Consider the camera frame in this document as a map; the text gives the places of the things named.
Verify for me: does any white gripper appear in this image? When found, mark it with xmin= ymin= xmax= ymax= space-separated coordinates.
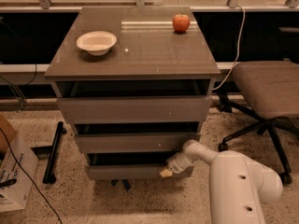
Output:
xmin=160 ymin=152 xmax=199 ymax=178

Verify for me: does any grey bottom drawer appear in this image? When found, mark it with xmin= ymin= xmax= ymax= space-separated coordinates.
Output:
xmin=84 ymin=152 xmax=194 ymax=181

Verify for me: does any grey drawer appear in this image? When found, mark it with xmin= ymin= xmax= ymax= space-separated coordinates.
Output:
xmin=57 ymin=97 xmax=211 ymax=124
xmin=75 ymin=133 xmax=200 ymax=153
xmin=84 ymin=152 xmax=194 ymax=181

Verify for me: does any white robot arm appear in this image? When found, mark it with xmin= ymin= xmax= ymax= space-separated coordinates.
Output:
xmin=160 ymin=140 xmax=283 ymax=224

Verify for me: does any grey middle drawer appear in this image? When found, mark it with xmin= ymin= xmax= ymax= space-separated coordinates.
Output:
xmin=75 ymin=133 xmax=200 ymax=153

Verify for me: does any grey top drawer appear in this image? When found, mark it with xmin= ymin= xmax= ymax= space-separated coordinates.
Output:
xmin=57 ymin=97 xmax=211 ymax=124

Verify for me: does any grey drawer cabinet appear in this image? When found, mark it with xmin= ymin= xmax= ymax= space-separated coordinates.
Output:
xmin=44 ymin=6 xmax=221 ymax=181

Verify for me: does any black foot under cabinet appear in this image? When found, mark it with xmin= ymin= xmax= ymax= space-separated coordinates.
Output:
xmin=110 ymin=179 xmax=132 ymax=191

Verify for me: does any black metal bar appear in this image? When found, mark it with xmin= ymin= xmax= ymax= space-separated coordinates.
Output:
xmin=43 ymin=121 xmax=67 ymax=184

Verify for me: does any grey office chair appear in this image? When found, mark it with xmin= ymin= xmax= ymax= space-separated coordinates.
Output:
xmin=216 ymin=61 xmax=299 ymax=185

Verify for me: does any white paper bowl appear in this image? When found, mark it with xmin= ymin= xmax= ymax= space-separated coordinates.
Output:
xmin=76 ymin=31 xmax=117 ymax=56

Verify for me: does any cardboard box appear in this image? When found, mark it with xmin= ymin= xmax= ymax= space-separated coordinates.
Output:
xmin=0 ymin=114 xmax=38 ymax=212

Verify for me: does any red apple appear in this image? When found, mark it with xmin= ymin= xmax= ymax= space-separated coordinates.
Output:
xmin=172 ymin=14 xmax=190 ymax=33

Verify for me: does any black cable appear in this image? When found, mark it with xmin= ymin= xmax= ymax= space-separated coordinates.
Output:
xmin=0 ymin=126 xmax=64 ymax=224

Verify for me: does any white cable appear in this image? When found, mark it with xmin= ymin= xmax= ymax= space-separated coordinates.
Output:
xmin=212 ymin=5 xmax=247 ymax=91

